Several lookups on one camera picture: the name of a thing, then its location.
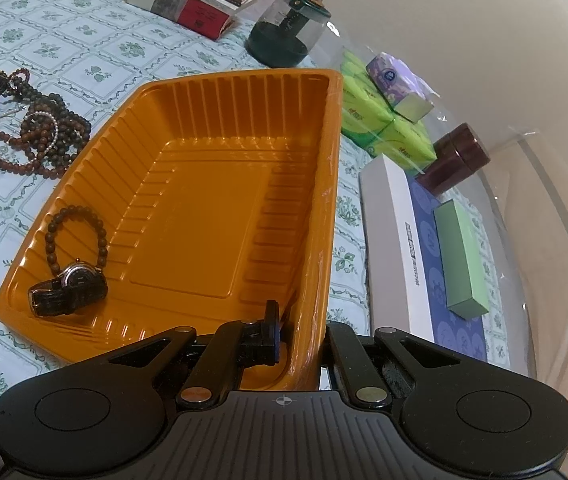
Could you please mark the purple tissue pack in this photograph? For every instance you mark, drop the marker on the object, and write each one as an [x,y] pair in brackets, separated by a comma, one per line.
[394,85]

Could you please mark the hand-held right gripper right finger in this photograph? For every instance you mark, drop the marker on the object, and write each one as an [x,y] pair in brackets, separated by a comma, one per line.
[345,357]

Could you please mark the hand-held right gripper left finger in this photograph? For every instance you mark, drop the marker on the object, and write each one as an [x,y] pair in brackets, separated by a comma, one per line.
[274,332]

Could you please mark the black clip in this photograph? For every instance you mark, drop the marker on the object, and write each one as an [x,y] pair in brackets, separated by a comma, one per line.
[76,280]

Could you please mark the green tissue multipack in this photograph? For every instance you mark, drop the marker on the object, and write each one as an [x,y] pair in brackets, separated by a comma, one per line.
[364,110]

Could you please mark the white box with blue top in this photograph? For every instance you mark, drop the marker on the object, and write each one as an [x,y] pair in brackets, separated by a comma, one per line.
[394,240]

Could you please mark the thick red spine book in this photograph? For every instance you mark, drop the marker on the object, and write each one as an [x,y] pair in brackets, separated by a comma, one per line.
[189,7]

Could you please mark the dark green dumbbell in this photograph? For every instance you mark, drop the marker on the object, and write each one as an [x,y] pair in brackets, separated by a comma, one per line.
[284,35]

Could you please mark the brown round jar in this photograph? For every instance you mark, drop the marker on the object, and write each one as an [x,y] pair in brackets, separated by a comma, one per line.
[456,160]

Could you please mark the light green box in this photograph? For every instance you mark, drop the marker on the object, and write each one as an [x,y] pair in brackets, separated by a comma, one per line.
[459,255]

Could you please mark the orange plastic tray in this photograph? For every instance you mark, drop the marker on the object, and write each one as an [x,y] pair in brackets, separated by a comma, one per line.
[199,210]

